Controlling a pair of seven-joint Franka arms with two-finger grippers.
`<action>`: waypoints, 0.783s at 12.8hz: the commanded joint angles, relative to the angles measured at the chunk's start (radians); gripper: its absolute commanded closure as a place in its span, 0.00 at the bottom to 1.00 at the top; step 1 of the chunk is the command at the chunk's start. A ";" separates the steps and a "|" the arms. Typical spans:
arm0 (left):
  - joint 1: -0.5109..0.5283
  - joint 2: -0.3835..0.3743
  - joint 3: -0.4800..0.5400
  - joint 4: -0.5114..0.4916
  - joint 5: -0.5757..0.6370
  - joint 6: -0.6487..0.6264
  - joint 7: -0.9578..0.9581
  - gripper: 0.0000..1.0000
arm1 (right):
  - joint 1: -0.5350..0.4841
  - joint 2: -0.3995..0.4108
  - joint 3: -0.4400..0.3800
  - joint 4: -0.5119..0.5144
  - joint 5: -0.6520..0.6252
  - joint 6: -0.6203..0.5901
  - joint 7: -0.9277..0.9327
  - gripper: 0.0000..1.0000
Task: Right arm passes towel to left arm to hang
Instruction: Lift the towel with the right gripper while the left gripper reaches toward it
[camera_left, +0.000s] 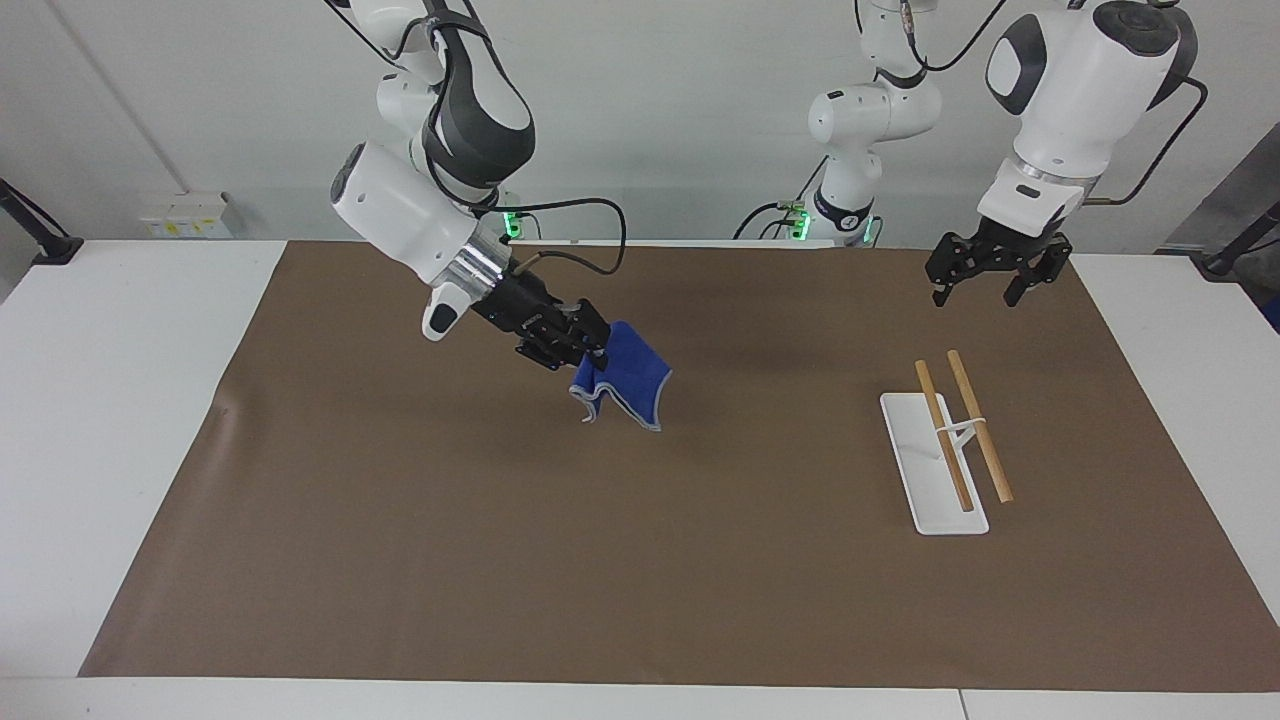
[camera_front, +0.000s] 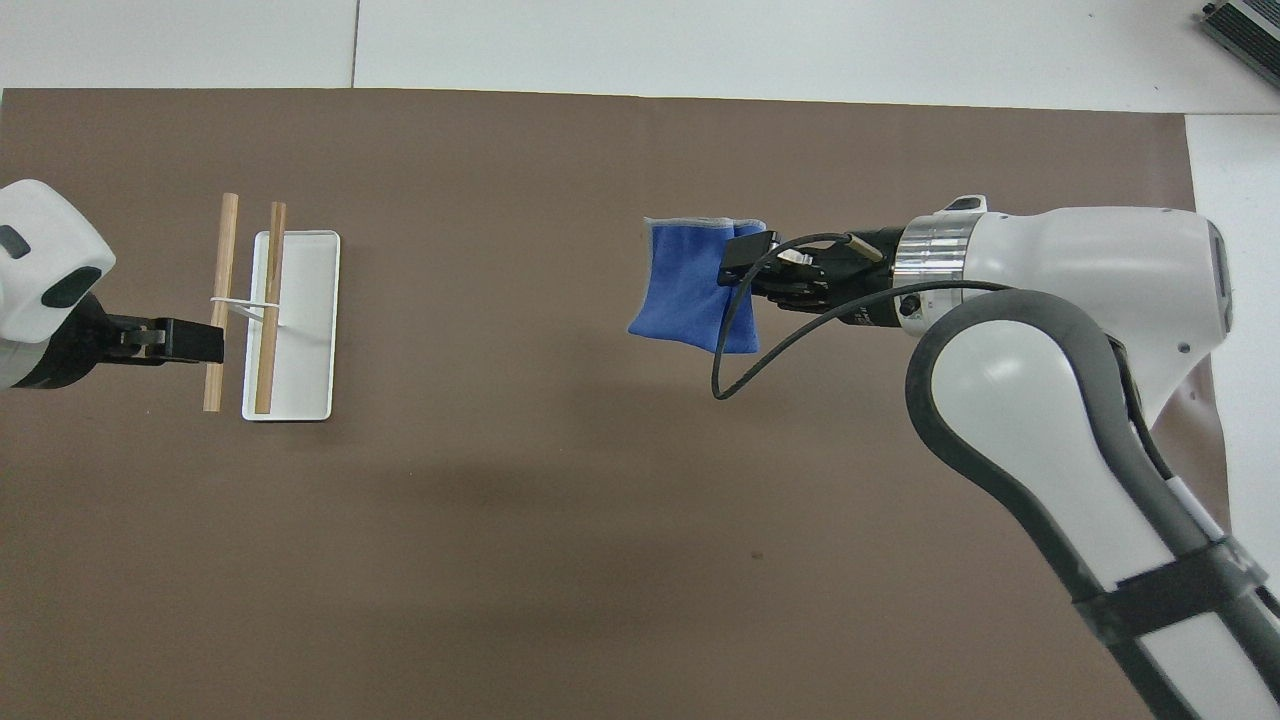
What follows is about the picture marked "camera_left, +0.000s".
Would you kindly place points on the blue towel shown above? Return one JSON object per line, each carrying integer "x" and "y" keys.
{"x": 630, "y": 375}

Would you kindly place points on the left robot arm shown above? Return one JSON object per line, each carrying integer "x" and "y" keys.
{"x": 1075, "y": 90}

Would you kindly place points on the white wall socket box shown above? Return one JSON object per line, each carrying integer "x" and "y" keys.
{"x": 185, "y": 215}

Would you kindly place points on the white rack with wooden rods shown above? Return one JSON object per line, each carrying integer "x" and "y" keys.
{"x": 935, "y": 460}

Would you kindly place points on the black stand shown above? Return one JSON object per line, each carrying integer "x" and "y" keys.
{"x": 1235, "y": 250}
{"x": 40, "y": 238}

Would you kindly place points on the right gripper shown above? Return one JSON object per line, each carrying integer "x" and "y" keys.
{"x": 515, "y": 300}

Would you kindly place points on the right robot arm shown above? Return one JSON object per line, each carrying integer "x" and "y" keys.
{"x": 400, "y": 205}

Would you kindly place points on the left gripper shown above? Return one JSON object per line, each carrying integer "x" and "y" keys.
{"x": 1012, "y": 248}

